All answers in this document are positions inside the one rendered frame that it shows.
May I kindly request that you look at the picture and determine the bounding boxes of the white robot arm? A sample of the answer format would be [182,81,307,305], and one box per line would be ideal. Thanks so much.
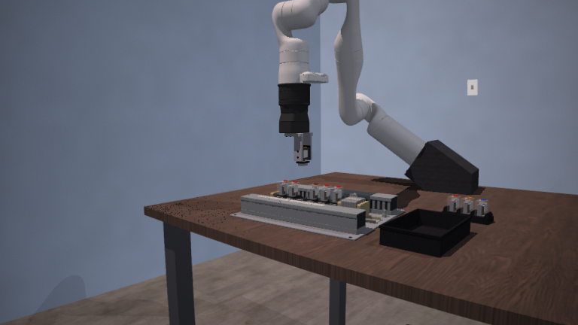
[272,0,427,165]

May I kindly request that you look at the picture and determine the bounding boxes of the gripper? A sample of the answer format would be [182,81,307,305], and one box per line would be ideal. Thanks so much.
[278,62,329,162]

